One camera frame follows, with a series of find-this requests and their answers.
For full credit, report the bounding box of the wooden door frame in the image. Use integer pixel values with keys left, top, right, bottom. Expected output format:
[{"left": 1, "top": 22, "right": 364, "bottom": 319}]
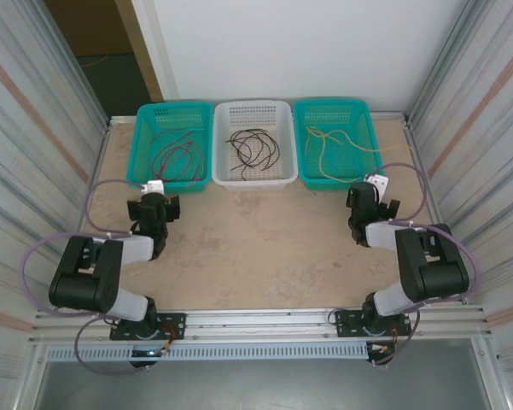
[{"left": 114, "top": 0, "right": 166, "bottom": 103}]

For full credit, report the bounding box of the teal perforated plastic basket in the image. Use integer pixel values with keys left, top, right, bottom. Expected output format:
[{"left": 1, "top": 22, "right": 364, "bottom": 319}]
[
  {"left": 292, "top": 98, "right": 386, "bottom": 191},
  {"left": 123, "top": 101, "right": 213, "bottom": 194}
]

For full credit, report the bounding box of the aluminium mounting rail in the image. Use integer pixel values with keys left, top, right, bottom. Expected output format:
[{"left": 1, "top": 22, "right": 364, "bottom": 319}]
[{"left": 32, "top": 307, "right": 494, "bottom": 343}]

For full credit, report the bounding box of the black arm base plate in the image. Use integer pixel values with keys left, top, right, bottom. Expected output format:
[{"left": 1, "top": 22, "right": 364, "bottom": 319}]
[
  {"left": 109, "top": 313, "right": 187, "bottom": 342},
  {"left": 333, "top": 310, "right": 413, "bottom": 339}
]

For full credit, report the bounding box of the thin black cable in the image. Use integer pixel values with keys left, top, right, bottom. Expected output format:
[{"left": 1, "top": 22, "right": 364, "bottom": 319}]
[
  {"left": 238, "top": 132, "right": 282, "bottom": 170},
  {"left": 228, "top": 132, "right": 265, "bottom": 171},
  {"left": 226, "top": 127, "right": 278, "bottom": 166}
]

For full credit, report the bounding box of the thin red cable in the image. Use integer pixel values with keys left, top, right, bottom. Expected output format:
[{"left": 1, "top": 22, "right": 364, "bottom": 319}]
[
  {"left": 150, "top": 130, "right": 195, "bottom": 179},
  {"left": 153, "top": 143, "right": 209, "bottom": 189},
  {"left": 157, "top": 135, "right": 206, "bottom": 181}
]

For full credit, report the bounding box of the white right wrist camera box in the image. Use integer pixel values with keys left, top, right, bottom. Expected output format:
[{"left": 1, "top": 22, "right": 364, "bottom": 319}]
[{"left": 364, "top": 173, "right": 390, "bottom": 202}]

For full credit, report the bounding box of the grey slotted cable duct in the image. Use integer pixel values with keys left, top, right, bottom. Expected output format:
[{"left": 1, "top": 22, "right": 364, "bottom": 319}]
[{"left": 46, "top": 343, "right": 370, "bottom": 363}]

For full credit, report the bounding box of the orange floor cable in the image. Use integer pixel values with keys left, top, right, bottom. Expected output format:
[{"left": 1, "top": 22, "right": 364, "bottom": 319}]
[{"left": 79, "top": 54, "right": 112, "bottom": 69}]

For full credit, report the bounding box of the black controller board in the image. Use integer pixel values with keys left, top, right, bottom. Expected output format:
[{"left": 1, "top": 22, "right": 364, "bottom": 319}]
[
  {"left": 129, "top": 346, "right": 172, "bottom": 372},
  {"left": 365, "top": 340, "right": 397, "bottom": 367}
]

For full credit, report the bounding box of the white perforated plastic basket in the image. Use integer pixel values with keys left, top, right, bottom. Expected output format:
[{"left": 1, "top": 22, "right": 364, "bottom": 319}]
[{"left": 211, "top": 100, "right": 300, "bottom": 192}]

